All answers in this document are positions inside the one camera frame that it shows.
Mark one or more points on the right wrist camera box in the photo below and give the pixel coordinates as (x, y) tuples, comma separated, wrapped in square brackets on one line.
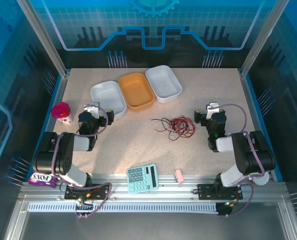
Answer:
[(211, 111)]

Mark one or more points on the white plastic bin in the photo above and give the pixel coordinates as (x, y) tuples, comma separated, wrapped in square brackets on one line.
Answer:
[(163, 83), (108, 95)]

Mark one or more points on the aluminium frame post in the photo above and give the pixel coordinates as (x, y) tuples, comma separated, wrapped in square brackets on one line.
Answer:
[(263, 37), (42, 37)]

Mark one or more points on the teal calculator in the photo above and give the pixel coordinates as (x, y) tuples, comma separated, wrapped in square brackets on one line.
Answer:
[(142, 178)]

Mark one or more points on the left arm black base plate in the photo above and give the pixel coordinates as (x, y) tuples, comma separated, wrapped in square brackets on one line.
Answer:
[(101, 191)]

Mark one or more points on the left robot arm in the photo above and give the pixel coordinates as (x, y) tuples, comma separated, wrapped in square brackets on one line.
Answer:
[(63, 155)]

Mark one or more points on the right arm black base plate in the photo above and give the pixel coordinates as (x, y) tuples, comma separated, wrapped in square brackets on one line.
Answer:
[(206, 191)]

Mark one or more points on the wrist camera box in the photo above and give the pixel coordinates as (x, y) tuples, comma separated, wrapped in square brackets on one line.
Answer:
[(92, 110), (211, 111)]

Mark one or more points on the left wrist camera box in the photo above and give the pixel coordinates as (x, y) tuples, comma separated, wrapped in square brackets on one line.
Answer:
[(92, 110)]

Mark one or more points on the aluminium table rail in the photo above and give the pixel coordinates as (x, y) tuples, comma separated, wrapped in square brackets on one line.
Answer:
[(173, 190)]

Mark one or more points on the aluminium side rail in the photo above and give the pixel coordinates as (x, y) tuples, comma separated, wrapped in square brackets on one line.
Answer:
[(60, 87), (249, 100)]

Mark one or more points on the purple candy bag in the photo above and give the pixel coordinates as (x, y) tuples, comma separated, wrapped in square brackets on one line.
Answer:
[(42, 178)]

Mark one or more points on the small pink eraser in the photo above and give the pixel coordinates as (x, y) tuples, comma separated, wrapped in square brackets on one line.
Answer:
[(179, 176)]

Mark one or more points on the orange plastic bin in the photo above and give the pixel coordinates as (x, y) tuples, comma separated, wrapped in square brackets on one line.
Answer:
[(136, 91)]

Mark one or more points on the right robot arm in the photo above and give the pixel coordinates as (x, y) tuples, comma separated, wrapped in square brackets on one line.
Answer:
[(241, 155)]

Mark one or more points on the white round roll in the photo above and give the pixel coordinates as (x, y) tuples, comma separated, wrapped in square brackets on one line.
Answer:
[(261, 179)]

